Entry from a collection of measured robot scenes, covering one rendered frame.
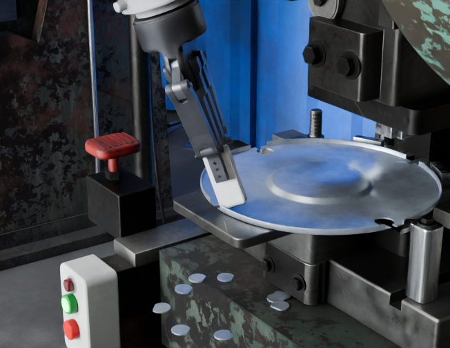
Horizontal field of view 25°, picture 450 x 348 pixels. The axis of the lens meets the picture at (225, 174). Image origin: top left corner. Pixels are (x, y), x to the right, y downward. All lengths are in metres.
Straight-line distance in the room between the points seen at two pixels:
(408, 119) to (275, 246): 0.23
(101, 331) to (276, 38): 2.06
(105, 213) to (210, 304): 0.24
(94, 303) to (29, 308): 1.23
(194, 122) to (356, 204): 0.23
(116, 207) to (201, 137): 0.35
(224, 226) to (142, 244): 0.30
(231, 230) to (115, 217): 0.34
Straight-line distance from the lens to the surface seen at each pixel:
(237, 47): 3.49
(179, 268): 1.33
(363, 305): 1.19
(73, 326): 1.39
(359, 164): 1.29
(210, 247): 1.37
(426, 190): 1.22
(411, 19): 0.80
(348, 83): 1.17
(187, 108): 1.06
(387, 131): 1.27
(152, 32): 1.06
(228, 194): 1.14
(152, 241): 1.40
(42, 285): 2.68
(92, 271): 1.36
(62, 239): 2.85
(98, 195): 1.44
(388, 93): 1.17
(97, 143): 1.42
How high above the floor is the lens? 1.25
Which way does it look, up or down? 22 degrees down
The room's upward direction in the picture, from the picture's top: straight up
